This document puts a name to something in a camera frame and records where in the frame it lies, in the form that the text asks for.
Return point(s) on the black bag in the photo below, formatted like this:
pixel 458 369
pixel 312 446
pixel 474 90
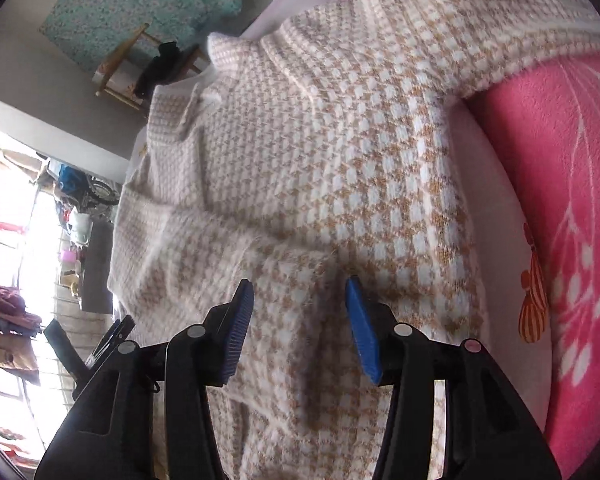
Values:
pixel 160 65

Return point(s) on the beige white checkered blanket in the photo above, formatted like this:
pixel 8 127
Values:
pixel 330 160

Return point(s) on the dark grey cabinet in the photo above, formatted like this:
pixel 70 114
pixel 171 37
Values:
pixel 95 265

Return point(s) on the pink floral blanket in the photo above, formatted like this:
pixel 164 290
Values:
pixel 570 160

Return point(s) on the brown hanging cloth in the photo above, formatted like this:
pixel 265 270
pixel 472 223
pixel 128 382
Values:
pixel 10 355

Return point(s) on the reddish hanging garment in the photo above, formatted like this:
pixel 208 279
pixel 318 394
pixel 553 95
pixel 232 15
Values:
pixel 0 225

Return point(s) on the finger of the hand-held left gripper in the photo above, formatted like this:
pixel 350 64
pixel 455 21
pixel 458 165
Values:
pixel 62 345
pixel 112 332

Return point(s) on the maroon folded quilt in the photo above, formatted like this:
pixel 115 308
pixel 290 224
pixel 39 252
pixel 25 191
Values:
pixel 5 305

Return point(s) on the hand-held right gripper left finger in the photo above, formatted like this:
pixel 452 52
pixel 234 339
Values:
pixel 240 325

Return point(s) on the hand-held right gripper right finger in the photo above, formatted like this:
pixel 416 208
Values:
pixel 362 330

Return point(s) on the blue bag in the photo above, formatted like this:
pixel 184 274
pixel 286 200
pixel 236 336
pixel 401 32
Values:
pixel 70 177

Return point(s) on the wooden chair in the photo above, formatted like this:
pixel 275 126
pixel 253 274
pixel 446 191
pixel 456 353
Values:
pixel 115 60

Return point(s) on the teal floral wall cloth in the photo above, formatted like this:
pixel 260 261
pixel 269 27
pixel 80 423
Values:
pixel 130 0

